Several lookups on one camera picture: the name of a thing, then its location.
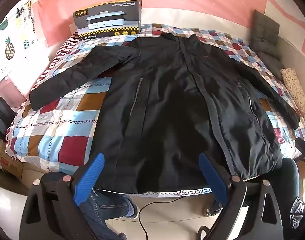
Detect checkered patchwork quilt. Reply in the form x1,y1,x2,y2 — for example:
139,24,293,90
5,23,303,198

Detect person's left blue shoe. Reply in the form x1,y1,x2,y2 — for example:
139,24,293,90
126,197,139,218

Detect black cable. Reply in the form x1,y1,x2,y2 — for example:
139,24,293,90
138,195,191,240

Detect grey padded garment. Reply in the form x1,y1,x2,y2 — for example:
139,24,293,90
250,9,284,80

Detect red white striped cloth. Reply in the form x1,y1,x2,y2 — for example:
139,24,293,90
34,31,80,90

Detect person's leg in jeans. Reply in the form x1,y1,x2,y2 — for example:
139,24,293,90
266,157,301,230
79,189,132,240

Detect pineapple print cloth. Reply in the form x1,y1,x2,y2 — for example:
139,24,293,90
0,0,49,84

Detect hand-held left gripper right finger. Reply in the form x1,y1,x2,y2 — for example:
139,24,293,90
198,153,285,240

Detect speckled beige roll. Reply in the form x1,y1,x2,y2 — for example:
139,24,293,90
280,68,305,128

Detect person's right shoe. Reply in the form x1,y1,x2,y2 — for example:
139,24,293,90
204,200,223,217

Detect person's left leg in jeans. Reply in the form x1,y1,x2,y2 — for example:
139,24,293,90
79,189,132,240

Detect brown cardboard box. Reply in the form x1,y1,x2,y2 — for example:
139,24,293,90
0,140,27,180

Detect black appliance cardboard box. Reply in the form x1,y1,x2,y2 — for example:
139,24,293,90
73,0,142,42

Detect black jacket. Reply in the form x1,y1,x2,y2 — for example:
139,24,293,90
30,32,300,195

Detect person's right leg in jeans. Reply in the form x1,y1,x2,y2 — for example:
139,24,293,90
266,157,301,230

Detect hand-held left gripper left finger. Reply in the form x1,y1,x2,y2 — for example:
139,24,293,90
19,152,105,240

